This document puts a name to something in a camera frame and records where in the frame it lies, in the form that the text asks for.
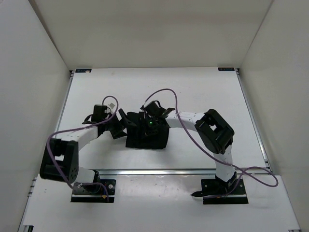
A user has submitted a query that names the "black pleated skirt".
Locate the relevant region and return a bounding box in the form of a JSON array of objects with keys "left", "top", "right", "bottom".
[{"left": 126, "top": 112, "right": 169, "bottom": 149}]

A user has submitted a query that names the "left blue corner label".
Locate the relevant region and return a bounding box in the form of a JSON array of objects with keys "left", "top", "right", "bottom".
[{"left": 75, "top": 69, "right": 92, "bottom": 73}]

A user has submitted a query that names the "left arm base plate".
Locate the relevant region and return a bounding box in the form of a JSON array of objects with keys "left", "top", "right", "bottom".
[{"left": 70, "top": 178, "right": 116, "bottom": 203}]

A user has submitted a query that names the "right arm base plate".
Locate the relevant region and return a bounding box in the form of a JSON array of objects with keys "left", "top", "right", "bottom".
[{"left": 191, "top": 179, "right": 249, "bottom": 204}]

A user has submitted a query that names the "blue corner label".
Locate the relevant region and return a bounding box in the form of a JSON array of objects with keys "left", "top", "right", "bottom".
[
  {"left": 218, "top": 67, "right": 235, "bottom": 72},
  {"left": 75, "top": 69, "right": 92, "bottom": 73}
]

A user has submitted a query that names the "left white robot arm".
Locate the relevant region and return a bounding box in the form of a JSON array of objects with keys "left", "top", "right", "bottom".
[{"left": 40, "top": 104, "right": 127, "bottom": 192}]

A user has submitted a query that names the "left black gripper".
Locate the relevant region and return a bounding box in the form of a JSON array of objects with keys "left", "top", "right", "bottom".
[{"left": 103, "top": 108, "right": 137, "bottom": 139}]

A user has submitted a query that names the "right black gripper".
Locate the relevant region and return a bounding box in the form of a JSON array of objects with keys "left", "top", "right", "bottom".
[{"left": 140, "top": 117, "right": 159, "bottom": 141}]

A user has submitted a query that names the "right blue corner label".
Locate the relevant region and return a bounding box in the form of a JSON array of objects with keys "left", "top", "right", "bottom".
[{"left": 218, "top": 67, "right": 235, "bottom": 72}]

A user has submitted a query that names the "aluminium front rail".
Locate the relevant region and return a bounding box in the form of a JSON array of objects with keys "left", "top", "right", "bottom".
[{"left": 96, "top": 169, "right": 271, "bottom": 175}]

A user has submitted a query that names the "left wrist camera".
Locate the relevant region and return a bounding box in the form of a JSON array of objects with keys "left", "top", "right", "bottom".
[{"left": 107, "top": 102, "right": 117, "bottom": 114}]

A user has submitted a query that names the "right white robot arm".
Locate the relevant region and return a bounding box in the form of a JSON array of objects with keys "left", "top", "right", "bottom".
[{"left": 141, "top": 101, "right": 237, "bottom": 194}]

